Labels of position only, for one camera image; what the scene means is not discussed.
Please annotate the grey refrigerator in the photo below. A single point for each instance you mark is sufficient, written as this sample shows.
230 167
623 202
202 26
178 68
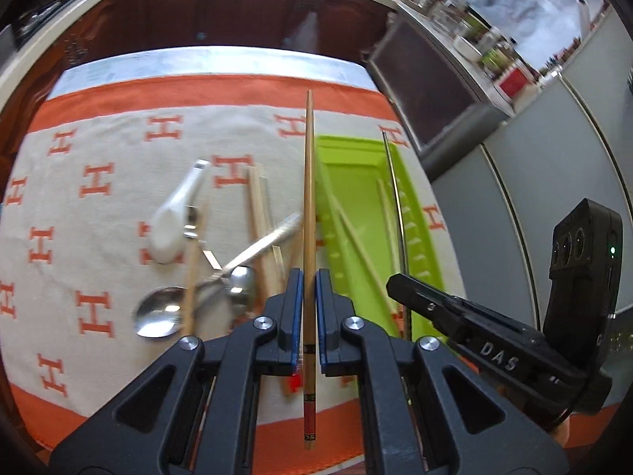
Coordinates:
534 168

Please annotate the white ceramic spoon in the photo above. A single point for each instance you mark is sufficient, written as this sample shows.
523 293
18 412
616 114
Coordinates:
168 227

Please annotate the large metal spoon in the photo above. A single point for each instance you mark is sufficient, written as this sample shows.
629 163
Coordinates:
160 311

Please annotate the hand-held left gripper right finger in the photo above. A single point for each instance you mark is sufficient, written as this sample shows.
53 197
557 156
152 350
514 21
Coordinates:
322 307

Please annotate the metal chopstick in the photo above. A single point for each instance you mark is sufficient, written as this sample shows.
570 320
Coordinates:
395 198

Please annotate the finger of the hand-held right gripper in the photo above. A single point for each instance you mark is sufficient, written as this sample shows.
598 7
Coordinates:
420 299

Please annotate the small metal spoon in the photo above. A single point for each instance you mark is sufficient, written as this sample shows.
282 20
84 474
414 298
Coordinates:
242 287

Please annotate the white bowl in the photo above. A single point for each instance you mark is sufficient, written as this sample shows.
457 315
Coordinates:
465 45

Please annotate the beige blanket orange letter pattern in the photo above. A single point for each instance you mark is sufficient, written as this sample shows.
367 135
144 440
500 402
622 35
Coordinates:
99 237

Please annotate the green plastic tray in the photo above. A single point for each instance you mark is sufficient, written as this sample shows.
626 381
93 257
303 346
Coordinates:
356 183

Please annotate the red box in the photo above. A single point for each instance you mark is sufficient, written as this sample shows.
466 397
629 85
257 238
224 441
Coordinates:
514 83

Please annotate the dark box appliance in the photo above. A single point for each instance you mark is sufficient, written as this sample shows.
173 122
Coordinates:
425 79

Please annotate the pale wooden chopstick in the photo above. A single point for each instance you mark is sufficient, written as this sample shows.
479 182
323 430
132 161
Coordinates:
356 237

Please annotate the bamboo chopstick red printed end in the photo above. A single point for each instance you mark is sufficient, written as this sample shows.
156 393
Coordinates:
309 183

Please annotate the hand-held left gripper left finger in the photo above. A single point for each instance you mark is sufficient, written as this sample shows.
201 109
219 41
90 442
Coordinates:
295 307

